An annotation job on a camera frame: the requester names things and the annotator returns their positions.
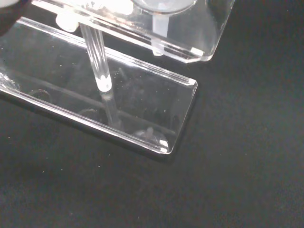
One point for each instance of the black bench cloth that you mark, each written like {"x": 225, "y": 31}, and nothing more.
{"x": 213, "y": 178}

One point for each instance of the clear acrylic funnel stand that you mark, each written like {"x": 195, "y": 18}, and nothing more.
{"x": 142, "y": 99}

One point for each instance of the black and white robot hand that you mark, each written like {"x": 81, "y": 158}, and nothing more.
{"x": 6, "y": 2}

